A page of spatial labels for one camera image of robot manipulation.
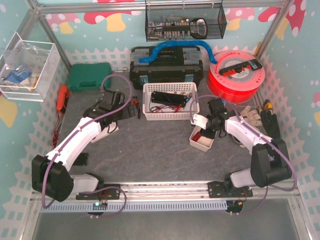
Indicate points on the aluminium rail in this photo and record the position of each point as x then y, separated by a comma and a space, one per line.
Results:
193, 191

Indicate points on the black wire mesh basket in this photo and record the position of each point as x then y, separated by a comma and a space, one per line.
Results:
178, 20

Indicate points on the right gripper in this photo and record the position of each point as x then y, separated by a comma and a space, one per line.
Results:
207, 132

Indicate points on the orange multimeter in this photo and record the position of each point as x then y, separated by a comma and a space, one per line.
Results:
62, 99

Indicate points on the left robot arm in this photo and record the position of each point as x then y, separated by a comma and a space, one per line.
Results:
50, 173

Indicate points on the green plastic case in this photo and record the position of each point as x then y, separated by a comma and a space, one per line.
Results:
87, 77

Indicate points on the small white tray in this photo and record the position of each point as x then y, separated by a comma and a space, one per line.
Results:
203, 144

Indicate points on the white perforated basket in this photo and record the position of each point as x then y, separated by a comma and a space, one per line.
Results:
159, 112

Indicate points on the black toolbox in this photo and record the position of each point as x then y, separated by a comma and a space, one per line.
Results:
172, 65

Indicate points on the red filament spool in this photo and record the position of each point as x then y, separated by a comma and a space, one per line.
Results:
236, 88

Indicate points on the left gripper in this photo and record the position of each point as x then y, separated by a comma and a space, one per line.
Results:
126, 111

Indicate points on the black red connector strip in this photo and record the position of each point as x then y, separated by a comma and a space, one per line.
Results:
252, 64

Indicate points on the black glove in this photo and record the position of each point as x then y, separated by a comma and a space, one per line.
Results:
270, 124

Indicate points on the blue white gloves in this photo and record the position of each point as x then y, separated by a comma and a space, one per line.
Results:
19, 76

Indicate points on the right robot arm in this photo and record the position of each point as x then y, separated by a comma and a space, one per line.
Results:
269, 163

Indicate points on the clear acrylic box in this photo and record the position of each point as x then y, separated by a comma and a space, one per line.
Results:
41, 57

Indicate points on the grey slotted cable duct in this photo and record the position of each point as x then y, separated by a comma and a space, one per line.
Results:
135, 206

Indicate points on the orange black pliers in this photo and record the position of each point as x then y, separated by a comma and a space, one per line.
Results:
136, 103

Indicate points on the white peg fixture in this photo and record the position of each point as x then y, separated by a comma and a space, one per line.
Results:
110, 129

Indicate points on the white work gloves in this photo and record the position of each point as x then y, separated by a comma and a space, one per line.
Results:
251, 116

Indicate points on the red multimeter leads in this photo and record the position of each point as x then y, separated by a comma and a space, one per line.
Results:
56, 130

